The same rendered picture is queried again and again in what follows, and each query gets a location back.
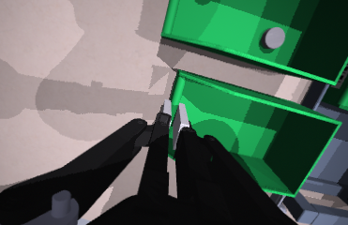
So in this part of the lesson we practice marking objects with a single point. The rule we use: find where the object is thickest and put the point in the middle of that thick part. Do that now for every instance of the grey metal disc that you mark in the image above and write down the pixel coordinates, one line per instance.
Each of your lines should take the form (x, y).
(273, 38)

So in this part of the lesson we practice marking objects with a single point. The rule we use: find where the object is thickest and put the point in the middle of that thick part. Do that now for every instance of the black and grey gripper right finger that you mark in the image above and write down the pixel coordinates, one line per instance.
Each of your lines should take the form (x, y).
(238, 194)

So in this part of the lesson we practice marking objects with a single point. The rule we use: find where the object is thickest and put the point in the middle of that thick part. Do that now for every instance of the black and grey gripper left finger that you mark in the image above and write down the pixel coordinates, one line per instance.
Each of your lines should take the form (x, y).
(63, 196)

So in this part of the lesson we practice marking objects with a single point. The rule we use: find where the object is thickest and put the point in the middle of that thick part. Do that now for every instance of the dark grey metal shelf rack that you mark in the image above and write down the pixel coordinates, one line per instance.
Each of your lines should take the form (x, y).
(330, 174)

